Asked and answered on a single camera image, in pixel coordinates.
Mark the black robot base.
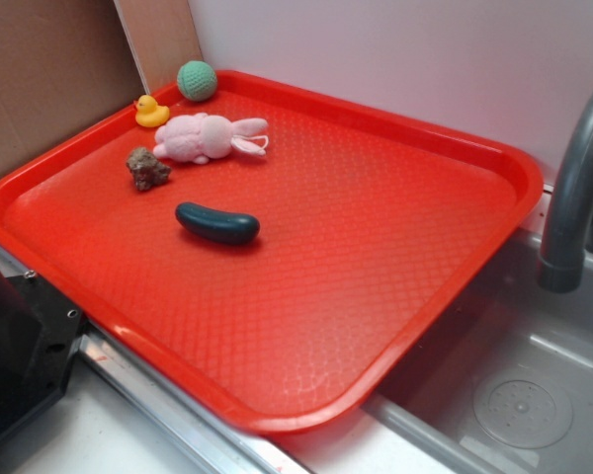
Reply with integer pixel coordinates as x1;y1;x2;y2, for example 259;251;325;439
0;272;85;442

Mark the yellow rubber duck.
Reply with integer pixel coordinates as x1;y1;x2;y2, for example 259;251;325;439
134;95;170;128

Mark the red plastic tray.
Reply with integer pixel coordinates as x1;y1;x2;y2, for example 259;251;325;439
0;71;543;434

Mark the dark green toy cucumber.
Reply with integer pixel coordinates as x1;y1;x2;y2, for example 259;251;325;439
175;202;261;245

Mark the pink plush bunny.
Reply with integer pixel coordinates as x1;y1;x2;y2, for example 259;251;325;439
152;113;269;165

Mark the brown rock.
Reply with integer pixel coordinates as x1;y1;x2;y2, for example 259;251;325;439
126;147;172;192

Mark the green crocheted ball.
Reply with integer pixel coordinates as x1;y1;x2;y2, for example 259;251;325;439
177;60;217;102

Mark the grey sink basin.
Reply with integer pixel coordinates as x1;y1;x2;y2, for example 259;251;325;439
365;231;593;473

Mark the grey faucet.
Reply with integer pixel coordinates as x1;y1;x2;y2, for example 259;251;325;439
537;94;593;293

